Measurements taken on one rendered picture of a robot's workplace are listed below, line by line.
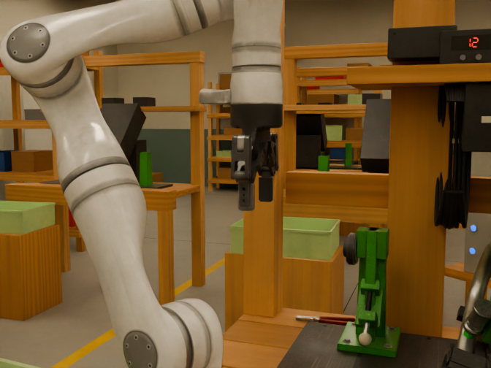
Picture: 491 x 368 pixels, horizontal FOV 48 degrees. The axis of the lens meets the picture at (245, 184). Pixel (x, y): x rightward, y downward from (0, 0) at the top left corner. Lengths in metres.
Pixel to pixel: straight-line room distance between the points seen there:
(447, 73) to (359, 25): 10.08
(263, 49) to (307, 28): 10.77
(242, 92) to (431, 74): 0.62
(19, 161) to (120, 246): 6.14
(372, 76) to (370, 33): 10.00
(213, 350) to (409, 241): 0.86
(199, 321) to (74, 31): 0.40
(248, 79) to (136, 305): 0.33
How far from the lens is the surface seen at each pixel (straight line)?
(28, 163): 6.71
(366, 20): 11.36
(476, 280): 1.23
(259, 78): 0.77
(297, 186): 1.56
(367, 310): 1.29
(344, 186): 1.53
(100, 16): 0.79
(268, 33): 0.78
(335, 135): 8.19
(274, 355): 1.34
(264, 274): 1.54
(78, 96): 0.82
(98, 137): 0.74
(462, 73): 1.30
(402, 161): 1.42
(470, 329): 1.14
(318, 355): 1.30
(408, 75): 1.30
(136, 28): 0.78
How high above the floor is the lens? 1.42
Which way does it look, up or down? 6 degrees down
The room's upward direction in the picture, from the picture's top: straight up
